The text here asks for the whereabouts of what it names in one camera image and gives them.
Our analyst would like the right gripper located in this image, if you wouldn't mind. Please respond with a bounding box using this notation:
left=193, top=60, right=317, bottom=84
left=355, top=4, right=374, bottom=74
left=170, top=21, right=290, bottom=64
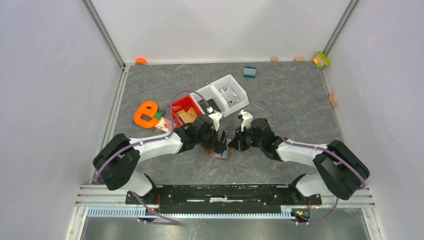
left=228, top=124, right=264, bottom=152

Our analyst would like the brown leather card holder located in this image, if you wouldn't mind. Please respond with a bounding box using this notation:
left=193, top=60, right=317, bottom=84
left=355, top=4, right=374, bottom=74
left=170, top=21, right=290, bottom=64
left=202, top=134, right=233, bottom=161

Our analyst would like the white divided plastic bin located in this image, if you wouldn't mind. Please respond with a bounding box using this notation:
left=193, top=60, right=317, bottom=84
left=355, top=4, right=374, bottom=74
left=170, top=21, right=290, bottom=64
left=189, top=74, right=250, bottom=117

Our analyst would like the red plastic bin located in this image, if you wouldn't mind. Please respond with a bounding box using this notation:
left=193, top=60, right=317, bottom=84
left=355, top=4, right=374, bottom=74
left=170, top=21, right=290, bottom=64
left=168, top=95, right=203, bottom=127

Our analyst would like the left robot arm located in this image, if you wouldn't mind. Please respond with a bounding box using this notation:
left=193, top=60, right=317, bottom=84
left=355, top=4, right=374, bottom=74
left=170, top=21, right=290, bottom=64
left=92, top=112, right=226, bottom=204

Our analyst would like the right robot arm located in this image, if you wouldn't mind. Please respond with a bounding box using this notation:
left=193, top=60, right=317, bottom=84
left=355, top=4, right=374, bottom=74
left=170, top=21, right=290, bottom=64
left=228, top=118, right=370, bottom=204

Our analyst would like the gold card in red bin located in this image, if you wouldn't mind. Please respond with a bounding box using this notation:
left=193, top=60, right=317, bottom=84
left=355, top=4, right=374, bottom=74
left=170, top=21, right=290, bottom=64
left=176, top=107, right=198, bottom=126

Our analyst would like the black wallet in bin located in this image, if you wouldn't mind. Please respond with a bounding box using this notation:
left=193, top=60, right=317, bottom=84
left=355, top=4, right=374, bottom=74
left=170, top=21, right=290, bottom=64
left=198, top=99, right=222, bottom=115

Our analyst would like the pink wooden puzzle tile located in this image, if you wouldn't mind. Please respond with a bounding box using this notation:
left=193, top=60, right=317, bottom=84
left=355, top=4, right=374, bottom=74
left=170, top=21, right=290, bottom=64
left=155, top=117, right=172, bottom=133

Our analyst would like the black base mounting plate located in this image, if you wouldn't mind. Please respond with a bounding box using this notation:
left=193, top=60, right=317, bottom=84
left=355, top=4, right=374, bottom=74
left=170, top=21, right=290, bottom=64
left=141, top=184, right=322, bottom=214

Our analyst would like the green toy brick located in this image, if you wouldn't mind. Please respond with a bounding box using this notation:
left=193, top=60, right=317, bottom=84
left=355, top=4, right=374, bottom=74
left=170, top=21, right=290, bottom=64
left=153, top=112, right=163, bottom=120

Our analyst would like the blue toy brick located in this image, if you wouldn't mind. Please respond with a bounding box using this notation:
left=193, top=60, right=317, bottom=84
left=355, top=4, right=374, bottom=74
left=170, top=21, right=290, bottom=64
left=243, top=66, right=257, bottom=78

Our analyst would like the orange letter e toy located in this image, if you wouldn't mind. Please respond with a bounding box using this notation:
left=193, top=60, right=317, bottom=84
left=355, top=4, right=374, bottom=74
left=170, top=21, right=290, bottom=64
left=133, top=101, right=159, bottom=129

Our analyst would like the wooden arch block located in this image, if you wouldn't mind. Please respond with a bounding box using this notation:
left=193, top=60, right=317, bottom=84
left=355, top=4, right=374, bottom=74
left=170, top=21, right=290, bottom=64
left=328, top=92, right=338, bottom=108

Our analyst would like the orange tape roll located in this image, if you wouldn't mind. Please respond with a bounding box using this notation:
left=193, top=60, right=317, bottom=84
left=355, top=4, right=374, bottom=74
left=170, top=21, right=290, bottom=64
left=134, top=57, right=147, bottom=66

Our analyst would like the multicolour toy brick stack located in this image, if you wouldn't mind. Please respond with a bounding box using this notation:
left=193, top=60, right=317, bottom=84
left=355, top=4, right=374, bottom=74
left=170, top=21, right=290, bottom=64
left=313, top=51, right=331, bottom=69

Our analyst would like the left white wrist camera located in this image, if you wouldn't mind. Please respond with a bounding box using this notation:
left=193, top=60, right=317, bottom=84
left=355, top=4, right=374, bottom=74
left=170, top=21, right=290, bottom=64
left=206, top=106, right=224, bottom=132

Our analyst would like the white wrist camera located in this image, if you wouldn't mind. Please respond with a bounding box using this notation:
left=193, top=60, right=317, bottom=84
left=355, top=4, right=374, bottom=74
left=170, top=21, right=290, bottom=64
left=206, top=106, right=224, bottom=132
left=237, top=109, right=253, bottom=132

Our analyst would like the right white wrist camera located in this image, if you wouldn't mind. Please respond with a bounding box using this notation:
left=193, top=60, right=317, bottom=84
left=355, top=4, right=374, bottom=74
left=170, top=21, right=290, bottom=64
left=237, top=109, right=253, bottom=132

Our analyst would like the aluminium frame rail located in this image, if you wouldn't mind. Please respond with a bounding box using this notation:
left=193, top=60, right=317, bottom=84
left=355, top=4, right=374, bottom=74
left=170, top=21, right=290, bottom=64
left=66, top=184, right=382, bottom=240

